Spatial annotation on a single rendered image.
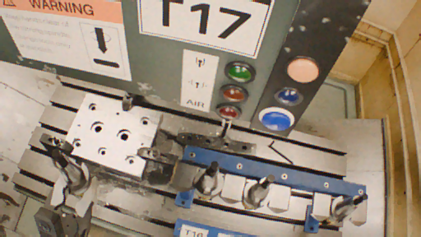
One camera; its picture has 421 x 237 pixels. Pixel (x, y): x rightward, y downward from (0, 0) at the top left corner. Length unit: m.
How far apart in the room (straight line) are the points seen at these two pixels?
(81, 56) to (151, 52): 0.08
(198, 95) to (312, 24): 0.14
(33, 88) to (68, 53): 1.26
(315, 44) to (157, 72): 0.15
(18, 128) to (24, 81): 0.26
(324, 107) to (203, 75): 1.46
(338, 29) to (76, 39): 0.23
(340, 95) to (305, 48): 1.59
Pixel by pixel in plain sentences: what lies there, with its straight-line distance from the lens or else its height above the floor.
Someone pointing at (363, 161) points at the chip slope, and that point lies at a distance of 1.38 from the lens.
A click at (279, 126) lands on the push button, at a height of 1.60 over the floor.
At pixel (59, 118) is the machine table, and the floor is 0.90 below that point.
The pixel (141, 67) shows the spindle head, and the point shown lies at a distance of 0.30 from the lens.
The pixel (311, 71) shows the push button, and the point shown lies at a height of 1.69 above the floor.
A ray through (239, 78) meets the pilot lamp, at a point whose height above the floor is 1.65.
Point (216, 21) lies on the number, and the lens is 0.23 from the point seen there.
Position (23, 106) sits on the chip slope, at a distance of 1.55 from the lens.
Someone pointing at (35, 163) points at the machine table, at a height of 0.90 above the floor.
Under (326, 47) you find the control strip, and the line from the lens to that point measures 0.23.
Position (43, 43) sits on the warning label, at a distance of 0.34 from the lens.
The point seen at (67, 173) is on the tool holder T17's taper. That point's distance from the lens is 0.55.
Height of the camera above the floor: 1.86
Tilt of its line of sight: 59 degrees down
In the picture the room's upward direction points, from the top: 12 degrees clockwise
